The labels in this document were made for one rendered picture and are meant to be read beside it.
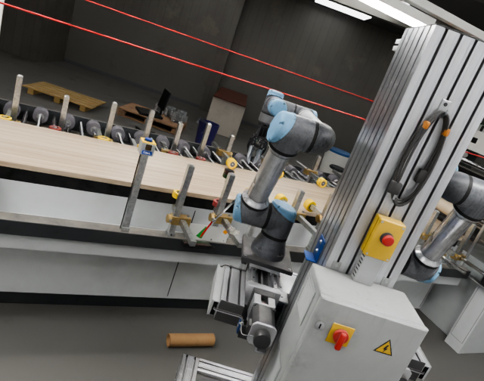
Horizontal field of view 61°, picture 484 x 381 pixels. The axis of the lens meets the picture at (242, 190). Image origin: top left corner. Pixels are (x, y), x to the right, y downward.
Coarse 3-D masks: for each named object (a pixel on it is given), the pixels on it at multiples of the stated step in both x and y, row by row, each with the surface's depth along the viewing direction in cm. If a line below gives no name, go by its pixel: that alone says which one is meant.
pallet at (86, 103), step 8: (32, 88) 670; (40, 88) 686; (48, 88) 701; (56, 88) 719; (64, 88) 740; (56, 96) 674; (72, 96) 707; (80, 96) 727; (88, 96) 748; (80, 104) 678; (88, 104) 694; (96, 104) 710
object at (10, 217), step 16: (0, 224) 196; (16, 224) 198; (32, 224) 201; (48, 224) 205; (64, 224) 210; (80, 224) 215; (96, 224) 220; (80, 240) 214; (96, 240) 217; (112, 240) 221; (128, 240) 224; (144, 240) 228; (160, 240) 232; (176, 240) 235; (240, 256) 258; (304, 256) 278; (448, 272) 347
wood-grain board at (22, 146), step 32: (0, 128) 246; (32, 128) 264; (0, 160) 206; (32, 160) 218; (64, 160) 233; (96, 160) 249; (128, 160) 267; (160, 160) 290; (192, 160) 315; (192, 192) 253; (288, 192) 322; (320, 192) 354
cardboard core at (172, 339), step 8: (168, 336) 256; (176, 336) 253; (184, 336) 255; (192, 336) 258; (200, 336) 260; (208, 336) 263; (168, 344) 254; (176, 344) 252; (184, 344) 254; (192, 344) 257; (200, 344) 259; (208, 344) 262
